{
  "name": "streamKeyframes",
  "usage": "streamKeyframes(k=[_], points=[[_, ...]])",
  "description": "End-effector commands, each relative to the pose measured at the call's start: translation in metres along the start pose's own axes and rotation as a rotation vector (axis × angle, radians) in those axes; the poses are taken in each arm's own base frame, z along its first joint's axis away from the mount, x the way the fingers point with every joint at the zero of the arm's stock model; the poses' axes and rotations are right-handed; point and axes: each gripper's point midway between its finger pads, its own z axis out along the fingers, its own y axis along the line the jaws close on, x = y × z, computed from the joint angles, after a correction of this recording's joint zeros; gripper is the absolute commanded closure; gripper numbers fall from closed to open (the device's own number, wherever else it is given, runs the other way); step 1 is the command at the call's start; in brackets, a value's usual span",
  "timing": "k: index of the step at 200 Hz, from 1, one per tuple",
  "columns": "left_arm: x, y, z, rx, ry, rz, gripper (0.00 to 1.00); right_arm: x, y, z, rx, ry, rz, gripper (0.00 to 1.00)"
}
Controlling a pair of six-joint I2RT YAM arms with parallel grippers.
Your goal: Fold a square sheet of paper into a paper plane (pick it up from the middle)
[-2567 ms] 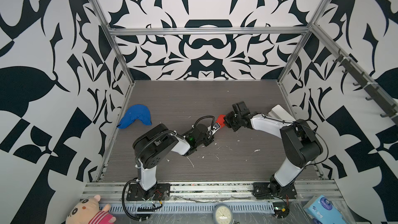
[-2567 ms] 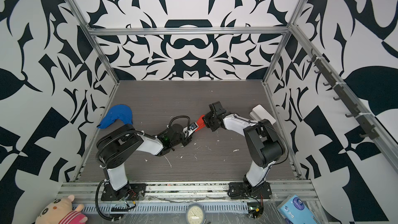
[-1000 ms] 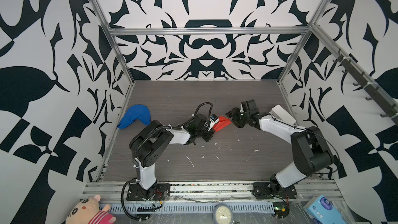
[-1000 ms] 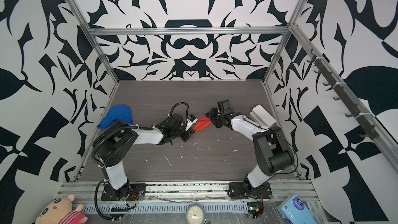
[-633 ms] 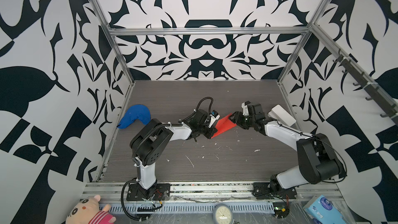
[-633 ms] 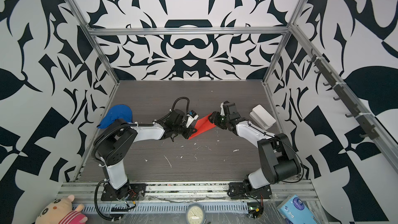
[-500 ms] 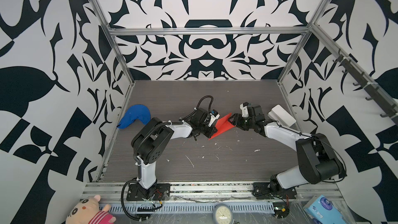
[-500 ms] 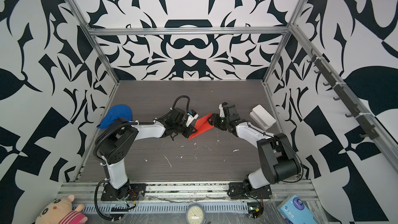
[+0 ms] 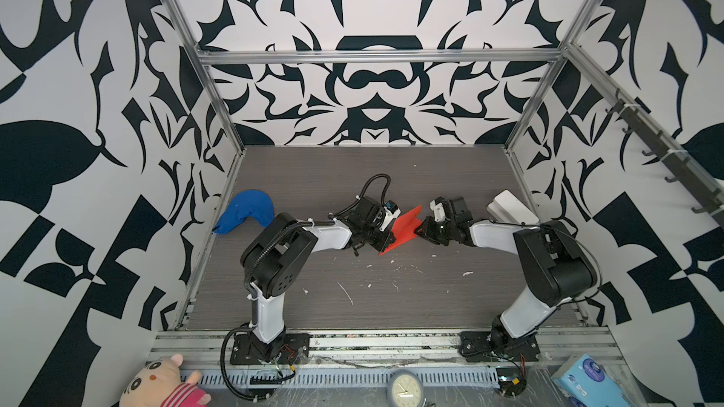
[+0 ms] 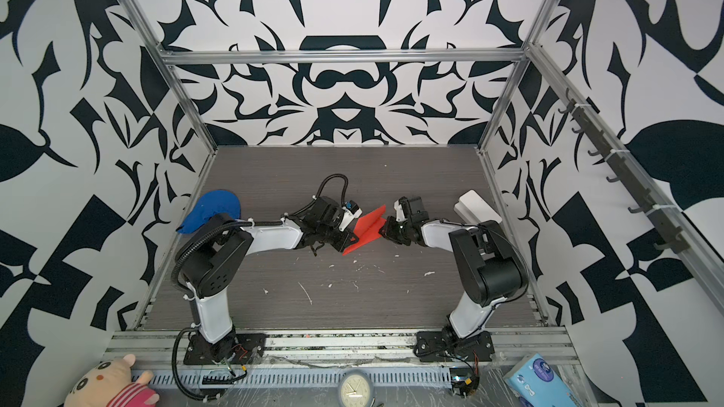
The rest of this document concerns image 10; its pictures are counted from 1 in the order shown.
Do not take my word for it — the red square paper sheet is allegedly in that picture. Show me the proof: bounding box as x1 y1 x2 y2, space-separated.
342 205 387 256

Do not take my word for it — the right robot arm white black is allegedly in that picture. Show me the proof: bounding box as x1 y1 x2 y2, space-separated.
380 190 529 340

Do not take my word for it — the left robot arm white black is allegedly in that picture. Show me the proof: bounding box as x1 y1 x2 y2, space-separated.
171 196 362 345

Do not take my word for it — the white rectangular box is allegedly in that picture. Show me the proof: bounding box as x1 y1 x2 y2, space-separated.
454 190 503 224

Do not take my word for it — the blue cloth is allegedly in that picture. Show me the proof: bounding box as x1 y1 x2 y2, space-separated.
176 190 241 235

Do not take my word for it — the round analog clock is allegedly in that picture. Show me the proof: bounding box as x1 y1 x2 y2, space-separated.
337 371 375 407

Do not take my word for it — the blue tissue pack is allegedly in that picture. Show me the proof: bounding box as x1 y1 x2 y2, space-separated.
503 353 582 407

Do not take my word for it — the pink plush toy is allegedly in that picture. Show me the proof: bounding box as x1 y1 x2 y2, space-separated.
64 354 160 407

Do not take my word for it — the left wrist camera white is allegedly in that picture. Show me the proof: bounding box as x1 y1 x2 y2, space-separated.
339 200 362 231

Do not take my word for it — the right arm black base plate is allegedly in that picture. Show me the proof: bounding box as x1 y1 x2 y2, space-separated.
413 330 495 364

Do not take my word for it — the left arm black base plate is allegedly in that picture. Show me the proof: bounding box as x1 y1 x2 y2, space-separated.
183 333 268 366

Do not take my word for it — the black cable at left base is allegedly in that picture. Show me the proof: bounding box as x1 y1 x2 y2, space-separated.
170 325 249 402

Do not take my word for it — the white slotted cable duct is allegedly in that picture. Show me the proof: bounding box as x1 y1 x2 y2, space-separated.
131 366 454 390

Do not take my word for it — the black wall hook rack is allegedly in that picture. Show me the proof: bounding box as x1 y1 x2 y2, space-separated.
559 88 691 254

